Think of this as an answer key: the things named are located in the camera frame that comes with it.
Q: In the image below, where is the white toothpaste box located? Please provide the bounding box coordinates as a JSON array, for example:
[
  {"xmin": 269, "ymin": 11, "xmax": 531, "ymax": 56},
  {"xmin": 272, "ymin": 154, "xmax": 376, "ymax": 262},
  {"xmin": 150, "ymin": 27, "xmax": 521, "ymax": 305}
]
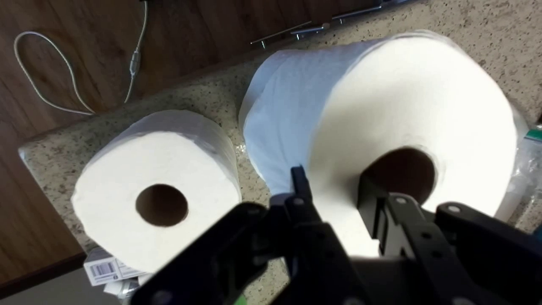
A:
[{"xmin": 83, "ymin": 255, "xmax": 140, "ymax": 286}]

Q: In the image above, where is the white tissue roll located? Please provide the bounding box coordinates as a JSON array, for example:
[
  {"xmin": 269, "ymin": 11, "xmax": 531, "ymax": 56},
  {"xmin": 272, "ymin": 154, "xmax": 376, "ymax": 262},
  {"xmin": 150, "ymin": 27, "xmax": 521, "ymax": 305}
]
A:
[
  {"xmin": 247, "ymin": 30, "xmax": 521, "ymax": 259},
  {"xmin": 69, "ymin": 108, "xmax": 244, "ymax": 276},
  {"xmin": 237, "ymin": 44, "xmax": 362, "ymax": 188}
]

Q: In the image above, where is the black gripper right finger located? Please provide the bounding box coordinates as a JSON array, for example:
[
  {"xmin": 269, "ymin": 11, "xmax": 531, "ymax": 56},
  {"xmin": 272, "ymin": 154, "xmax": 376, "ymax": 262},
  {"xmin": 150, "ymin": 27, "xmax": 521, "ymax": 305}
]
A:
[{"xmin": 360, "ymin": 176, "xmax": 542, "ymax": 305}]

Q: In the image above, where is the metal cabinet handle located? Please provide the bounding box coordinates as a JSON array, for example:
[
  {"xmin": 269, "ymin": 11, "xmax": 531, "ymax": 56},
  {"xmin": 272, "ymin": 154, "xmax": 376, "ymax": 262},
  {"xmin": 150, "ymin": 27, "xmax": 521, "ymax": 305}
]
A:
[
  {"xmin": 332, "ymin": 0, "xmax": 408, "ymax": 23},
  {"xmin": 250, "ymin": 18, "xmax": 335, "ymax": 49}
]

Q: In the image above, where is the white power cable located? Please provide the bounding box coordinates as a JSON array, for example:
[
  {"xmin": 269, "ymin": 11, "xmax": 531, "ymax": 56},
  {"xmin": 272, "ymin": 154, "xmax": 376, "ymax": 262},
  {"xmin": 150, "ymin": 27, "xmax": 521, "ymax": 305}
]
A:
[
  {"xmin": 120, "ymin": 0, "xmax": 150, "ymax": 106},
  {"xmin": 13, "ymin": 30, "xmax": 94, "ymax": 117}
]

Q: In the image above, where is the clear plastic bag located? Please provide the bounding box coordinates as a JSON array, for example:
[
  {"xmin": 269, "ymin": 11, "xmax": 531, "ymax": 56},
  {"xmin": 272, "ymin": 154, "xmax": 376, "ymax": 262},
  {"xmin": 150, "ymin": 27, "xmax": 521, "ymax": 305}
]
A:
[{"xmin": 496, "ymin": 106, "xmax": 542, "ymax": 227}]

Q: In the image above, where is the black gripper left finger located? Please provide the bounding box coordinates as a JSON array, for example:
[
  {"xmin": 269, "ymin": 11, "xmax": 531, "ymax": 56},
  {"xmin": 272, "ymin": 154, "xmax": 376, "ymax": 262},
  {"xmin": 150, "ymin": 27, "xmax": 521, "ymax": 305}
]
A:
[{"xmin": 132, "ymin": 164, "xmax": 369, "ymax": 305}]

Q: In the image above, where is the crumpled clear wrapper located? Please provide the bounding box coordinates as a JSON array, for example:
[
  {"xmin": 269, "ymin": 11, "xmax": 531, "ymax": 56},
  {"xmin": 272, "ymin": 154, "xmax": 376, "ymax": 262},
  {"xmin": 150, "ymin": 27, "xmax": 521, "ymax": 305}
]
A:
[{"xmin": 103, "ymin": 276, "xmax": 149, "ymax": 301}]

